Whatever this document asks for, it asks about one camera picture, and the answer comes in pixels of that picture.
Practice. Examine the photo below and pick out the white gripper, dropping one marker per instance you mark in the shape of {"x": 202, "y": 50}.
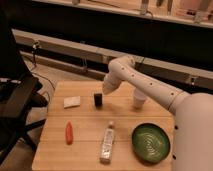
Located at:
{"x": 106, "y": 88}

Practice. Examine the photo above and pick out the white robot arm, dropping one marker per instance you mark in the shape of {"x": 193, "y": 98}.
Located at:
{"x": 193, "y": 114}

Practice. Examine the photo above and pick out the black standing eraser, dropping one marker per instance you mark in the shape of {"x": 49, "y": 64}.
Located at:
{"x": 98, "y": 99}

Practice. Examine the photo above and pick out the white paper cup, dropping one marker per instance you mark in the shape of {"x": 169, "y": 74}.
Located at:
{"x": 139, "y": 98}

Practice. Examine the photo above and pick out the white sponge block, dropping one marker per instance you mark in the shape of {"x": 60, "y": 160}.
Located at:
{"x": 72, "y": 101}

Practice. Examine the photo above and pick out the clear plastic bottle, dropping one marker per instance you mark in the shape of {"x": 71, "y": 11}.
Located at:
{"x": 107, "y": 143}

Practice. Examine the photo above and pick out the orange carrot toy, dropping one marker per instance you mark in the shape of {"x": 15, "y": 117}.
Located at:
{"x": 69, "y": 133}

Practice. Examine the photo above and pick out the green ribbed plate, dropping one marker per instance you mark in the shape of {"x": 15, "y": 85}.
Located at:
{"x": 150, "y": 143}

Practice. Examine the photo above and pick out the black office chair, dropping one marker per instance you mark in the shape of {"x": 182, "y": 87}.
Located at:
{"x": 18, "y": 95}

